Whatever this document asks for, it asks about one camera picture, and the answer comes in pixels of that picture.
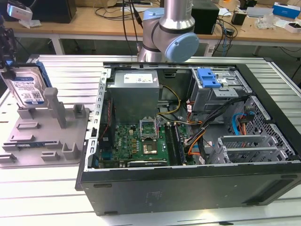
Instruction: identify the black computer tower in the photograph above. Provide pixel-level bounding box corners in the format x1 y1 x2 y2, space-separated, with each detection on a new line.
0 0 78 24

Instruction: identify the clear plastic bag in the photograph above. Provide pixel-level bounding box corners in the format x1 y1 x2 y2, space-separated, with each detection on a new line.
255 13 277 30

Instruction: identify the metal CPU socket cover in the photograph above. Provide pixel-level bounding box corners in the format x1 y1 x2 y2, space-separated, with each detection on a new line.
139 116 158 142

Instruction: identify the yellow black wire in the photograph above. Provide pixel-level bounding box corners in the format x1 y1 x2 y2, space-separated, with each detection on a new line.
157 85 182 116

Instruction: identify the thin blue cable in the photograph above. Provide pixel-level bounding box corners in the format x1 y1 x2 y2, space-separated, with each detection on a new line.
222 27 232 57

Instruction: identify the red black wire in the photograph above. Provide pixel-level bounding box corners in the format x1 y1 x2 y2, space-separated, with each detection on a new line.
98 98 111 142

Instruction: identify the grey metal drive cage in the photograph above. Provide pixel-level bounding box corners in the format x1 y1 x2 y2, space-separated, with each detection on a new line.
189 68 252 114

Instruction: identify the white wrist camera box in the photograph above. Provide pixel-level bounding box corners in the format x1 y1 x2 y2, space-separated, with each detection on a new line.
6 0 33 21

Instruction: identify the flat grey box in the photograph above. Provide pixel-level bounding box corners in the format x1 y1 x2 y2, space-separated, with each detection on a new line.
246 6 275 17

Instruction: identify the grey plastic parts rack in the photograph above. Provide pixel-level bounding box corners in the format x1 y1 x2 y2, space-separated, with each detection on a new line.
0 87 92 167

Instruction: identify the black camera cable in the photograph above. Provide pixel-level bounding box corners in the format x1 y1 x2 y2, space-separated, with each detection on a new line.
131 0 144 29

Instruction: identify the small open white box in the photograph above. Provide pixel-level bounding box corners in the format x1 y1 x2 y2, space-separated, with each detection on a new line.
284 20 301 34

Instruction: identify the black speaker box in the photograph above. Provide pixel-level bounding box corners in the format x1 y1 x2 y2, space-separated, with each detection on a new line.
192 0 221 35

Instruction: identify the white crumpled plastic bag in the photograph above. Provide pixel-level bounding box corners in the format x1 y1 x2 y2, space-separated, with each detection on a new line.
18 19 42 29

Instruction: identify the wooden desk white frame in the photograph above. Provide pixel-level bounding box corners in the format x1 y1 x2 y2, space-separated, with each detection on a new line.
0 4 301 57

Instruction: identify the black open PC case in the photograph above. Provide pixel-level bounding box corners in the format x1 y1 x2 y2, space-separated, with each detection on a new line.
74 61 301 216

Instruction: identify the grey metal disk bay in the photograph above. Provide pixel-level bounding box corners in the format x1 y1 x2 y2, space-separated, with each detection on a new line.
209 135 296 164

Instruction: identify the grey power supply unit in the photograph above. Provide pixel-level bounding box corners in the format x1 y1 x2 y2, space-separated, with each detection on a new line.
106 70 163 125

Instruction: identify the blue data wire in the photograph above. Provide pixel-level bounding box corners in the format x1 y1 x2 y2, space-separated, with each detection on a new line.
231 113 247 137

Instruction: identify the green motherboard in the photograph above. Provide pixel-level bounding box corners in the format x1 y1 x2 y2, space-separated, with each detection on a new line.
98 122 196 168

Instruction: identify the multicoloured disk power wire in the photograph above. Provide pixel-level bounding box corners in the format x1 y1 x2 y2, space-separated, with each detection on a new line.
237 105 256 137

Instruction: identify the black cube container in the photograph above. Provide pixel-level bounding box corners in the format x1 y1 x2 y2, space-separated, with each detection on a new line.
231 11 247 26

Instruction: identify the black RAM stick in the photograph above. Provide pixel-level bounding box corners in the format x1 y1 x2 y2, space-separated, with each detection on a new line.
173 123 186 165

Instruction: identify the black cable bundle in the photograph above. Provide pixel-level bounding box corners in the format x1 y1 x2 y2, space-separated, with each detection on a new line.
184 95 250 146

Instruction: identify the black desk device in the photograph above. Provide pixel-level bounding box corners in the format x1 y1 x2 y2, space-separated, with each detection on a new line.
239 0 257 10

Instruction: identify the blue and white box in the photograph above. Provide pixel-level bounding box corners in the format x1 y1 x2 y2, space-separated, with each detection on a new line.
272 1 301 20

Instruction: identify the black graphics card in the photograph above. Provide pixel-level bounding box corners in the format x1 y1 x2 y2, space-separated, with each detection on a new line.
127 160 169 168

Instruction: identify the blue plastic drive latch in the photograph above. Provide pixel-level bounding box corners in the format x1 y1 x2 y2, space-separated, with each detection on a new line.
197 67 224 89

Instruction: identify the hard disk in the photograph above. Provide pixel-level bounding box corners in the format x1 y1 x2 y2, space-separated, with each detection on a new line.
0 61 53 109

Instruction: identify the orange wire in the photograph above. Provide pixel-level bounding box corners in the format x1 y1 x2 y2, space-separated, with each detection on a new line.
187 131 208 156

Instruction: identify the CPU socket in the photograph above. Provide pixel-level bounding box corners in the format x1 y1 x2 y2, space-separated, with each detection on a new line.
142 139 158 156

